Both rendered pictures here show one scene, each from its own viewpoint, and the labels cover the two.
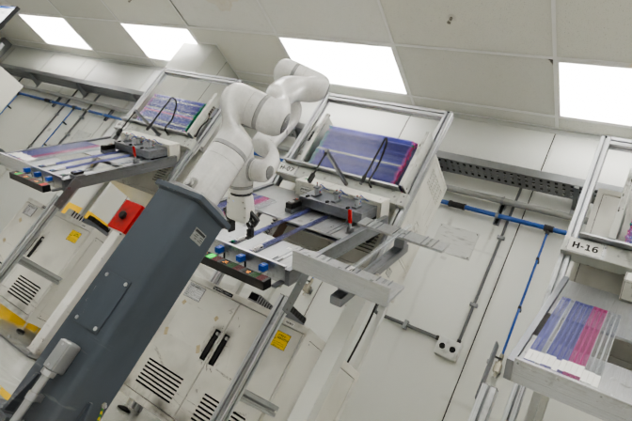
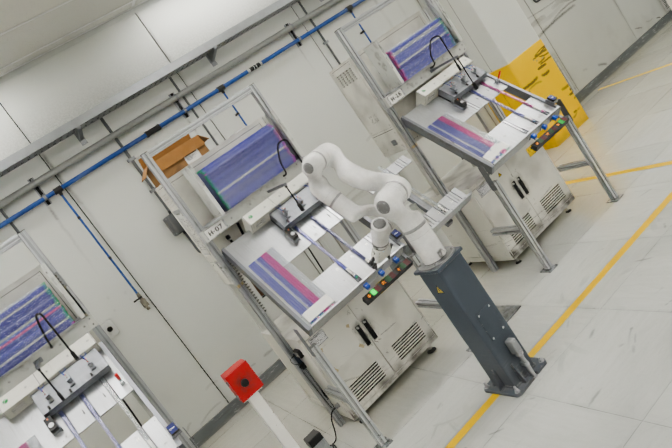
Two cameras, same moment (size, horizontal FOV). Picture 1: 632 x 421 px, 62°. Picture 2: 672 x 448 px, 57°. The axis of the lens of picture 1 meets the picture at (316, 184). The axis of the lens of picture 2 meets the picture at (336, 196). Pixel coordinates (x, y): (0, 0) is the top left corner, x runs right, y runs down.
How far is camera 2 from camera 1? 3.09 m
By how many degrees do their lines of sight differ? 66
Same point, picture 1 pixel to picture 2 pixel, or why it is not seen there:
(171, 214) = (461, 268)
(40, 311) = not seen: outside the picture
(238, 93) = (399, 197)
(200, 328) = (348, 340)
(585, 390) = (512, 149)
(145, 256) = (477, 291)
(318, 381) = not seen: hidden behind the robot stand
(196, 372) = (376, 350)
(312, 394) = not seen: hidden behind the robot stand
